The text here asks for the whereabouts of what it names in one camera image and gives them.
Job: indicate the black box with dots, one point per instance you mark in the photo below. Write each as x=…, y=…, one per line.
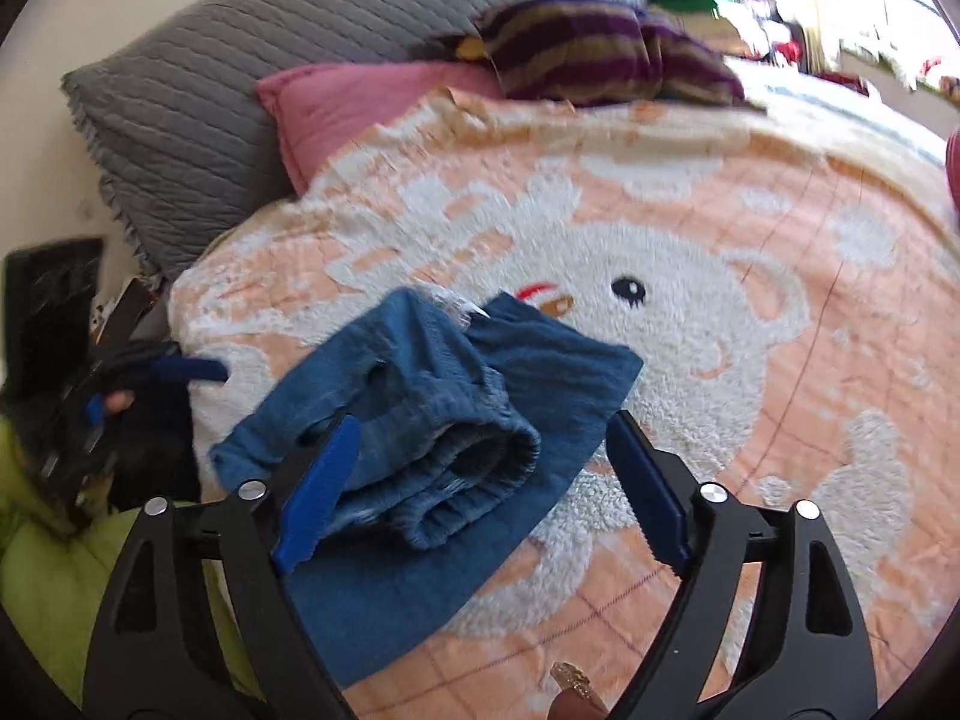
x=49, y=307

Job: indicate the pile of clothes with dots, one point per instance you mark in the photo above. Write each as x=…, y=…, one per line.
x=757, y=22

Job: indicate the blue denim pants lace trim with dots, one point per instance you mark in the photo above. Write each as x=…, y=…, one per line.
x=465, y=435

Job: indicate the lime green cloth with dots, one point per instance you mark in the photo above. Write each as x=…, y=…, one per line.
x=52, y=577

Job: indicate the purple striped pillow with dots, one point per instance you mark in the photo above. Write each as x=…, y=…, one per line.
x=592, y=52

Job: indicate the pink pillow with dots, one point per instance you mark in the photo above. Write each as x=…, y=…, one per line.
x=352, y=105

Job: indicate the light bed sheet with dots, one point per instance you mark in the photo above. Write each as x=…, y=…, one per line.
x=840, y=112

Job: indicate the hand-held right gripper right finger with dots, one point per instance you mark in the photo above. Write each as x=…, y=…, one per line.
x=649, y=495

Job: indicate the person's right hand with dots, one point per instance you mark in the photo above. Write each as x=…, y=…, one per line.
x=574, y=694

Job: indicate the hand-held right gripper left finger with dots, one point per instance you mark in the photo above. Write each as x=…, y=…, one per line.
x=319, y=495

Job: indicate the grey quilted pillow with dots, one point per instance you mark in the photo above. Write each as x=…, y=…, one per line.
x=247, y=90

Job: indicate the person's left hand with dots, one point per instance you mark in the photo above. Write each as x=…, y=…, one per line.
x=120, y=403

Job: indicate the peach bear printed blanket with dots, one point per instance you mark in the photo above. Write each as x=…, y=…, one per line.
x=750, y=360

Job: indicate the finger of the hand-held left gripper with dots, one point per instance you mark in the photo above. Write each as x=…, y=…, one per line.
x=94, y=411
x=191, y=370

